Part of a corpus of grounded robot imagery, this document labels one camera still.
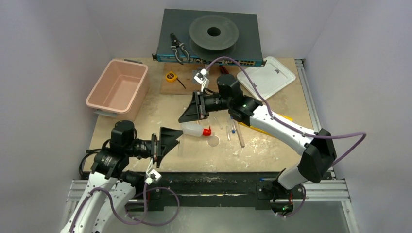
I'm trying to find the grey cable spool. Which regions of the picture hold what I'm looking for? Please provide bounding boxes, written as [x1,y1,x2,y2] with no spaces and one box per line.
[189,15,240,61]

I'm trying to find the pink plastic bin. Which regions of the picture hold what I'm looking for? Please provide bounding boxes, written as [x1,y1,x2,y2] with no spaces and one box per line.
[86,59,150,121]

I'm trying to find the white plastic lid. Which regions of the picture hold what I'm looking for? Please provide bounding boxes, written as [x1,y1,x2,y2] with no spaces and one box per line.
[237,56,296,100]

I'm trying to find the yellow test tube rack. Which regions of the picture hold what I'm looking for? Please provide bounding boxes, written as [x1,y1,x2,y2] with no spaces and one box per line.
[240,112,294,137]

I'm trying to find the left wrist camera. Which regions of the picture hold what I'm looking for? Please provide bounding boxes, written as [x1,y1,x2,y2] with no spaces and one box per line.
[145,159,162,185]

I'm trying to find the aluminium rail frame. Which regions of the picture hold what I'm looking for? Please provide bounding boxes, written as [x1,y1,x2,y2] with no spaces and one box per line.
[65,58,359,233]

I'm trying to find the red utility knife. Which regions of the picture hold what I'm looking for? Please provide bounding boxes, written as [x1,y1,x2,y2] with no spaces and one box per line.
[219,65,229,74]

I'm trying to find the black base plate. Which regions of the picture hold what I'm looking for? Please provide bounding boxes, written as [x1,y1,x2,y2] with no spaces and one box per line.
[113,171,305,211]

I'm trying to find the grey network switch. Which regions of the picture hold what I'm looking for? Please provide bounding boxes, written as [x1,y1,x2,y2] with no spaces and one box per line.
[152,9,266,67]

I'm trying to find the yellow tape measure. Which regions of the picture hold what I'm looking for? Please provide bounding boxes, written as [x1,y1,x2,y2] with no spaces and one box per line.
[165,71,186,89]

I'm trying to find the grey metal bracket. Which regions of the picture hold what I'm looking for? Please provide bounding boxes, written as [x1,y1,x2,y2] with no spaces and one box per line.
[191,66,209,84]

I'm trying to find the black wire stripper pliers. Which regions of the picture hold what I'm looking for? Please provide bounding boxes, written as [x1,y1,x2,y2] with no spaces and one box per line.
[170,33,191,65]

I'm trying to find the clear test tube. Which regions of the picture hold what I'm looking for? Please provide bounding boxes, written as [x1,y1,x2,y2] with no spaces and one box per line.
[225,125,231,141]

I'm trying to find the white squeeze bottle red cap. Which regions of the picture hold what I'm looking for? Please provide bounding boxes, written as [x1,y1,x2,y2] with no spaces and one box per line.
[181,122,212,137]

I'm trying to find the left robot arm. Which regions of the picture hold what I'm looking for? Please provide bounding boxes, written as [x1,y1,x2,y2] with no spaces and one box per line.
[61,120,183,233]

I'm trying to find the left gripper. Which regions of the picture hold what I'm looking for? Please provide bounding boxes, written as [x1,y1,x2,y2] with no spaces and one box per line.
[125,127,182,167]

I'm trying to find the clear petri dish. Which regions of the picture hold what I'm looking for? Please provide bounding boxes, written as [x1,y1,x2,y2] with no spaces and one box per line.
[207,135,220,147]

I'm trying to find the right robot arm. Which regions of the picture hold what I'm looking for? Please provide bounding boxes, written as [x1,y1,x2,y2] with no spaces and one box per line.
[178,74,336,198]

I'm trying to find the wooden board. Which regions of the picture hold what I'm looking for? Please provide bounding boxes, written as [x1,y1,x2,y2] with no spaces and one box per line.
[160,63,240,95]

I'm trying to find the clear glass tube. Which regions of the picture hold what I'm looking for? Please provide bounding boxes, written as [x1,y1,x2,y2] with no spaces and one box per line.
[178,141,184,157]

